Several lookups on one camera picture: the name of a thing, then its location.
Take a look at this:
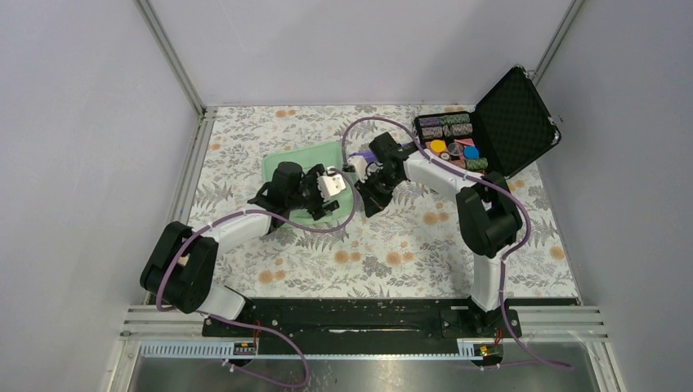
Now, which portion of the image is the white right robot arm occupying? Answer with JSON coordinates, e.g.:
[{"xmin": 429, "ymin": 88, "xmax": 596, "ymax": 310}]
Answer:
[{"xmin": 346, "ymin": 132, "xmax": 522, "ymax": 336}]

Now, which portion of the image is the floral table mat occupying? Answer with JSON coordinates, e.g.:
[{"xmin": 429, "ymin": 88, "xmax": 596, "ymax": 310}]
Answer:
[{"xmin": 189, "ymin": 105, "xmax": 579, "ymax": 297}]

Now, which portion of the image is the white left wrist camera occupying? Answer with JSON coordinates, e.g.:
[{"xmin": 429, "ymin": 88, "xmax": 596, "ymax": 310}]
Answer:
[{"xmin": 317, "ymin": 173, "xmax": 347, "ymax": 200}]

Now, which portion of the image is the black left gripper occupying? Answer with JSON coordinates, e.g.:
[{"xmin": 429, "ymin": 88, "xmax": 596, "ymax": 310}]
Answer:
[{"xmin": 287, "ymin": 165, "xmax": 338, "ymax": 218}]

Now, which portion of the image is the black poker chip case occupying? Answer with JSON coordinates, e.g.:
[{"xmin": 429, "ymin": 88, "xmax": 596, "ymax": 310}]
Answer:
[{"xmin": 413, "ymin": 65, "xmax": 562, "ymax": 178}]

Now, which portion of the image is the purple cylindrical tube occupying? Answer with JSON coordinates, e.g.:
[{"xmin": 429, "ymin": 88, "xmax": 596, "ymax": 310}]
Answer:
[{"xmin": 347, "ymin": 151, "xmax": 378, "ymax": 165}]

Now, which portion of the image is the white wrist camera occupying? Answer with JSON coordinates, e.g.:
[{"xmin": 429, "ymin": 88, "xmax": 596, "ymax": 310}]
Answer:
[
  {"xmin": 347, "ymin": 161, "xmax": 380, "ymax": 183},
  {"xmin": 317, "ymin": 173, "xmax": 347, "ymax": 200}
]

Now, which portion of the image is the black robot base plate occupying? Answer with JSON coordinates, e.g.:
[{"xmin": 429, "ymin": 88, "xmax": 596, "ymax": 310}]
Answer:
[{"xmin": 202, "ymin": 298, "xmax": 522, "ymax": 355}]

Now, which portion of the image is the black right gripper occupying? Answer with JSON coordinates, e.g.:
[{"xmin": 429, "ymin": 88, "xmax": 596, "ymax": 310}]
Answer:
[{"xmin": 355, "ymin": 169, "xmax": 404, "ymax": 219}]

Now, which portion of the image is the mint green medicine case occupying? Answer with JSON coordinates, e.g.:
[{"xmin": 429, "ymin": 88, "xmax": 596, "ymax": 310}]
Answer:
[{"xmin": 262, "ymin": 141, "xmax": 353, "ymax": 225}]

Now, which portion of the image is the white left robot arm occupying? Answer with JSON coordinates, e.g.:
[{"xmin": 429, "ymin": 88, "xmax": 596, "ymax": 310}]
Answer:
[{"xmin": 140, "ymin": 162, "xmax": 347, "ymax": 336}]

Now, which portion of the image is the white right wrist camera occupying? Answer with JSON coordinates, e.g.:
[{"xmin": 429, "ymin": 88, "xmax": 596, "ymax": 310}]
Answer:
[{"xmin": 347, "ymin": 161, "xmax": 380, "ymax": 183}]

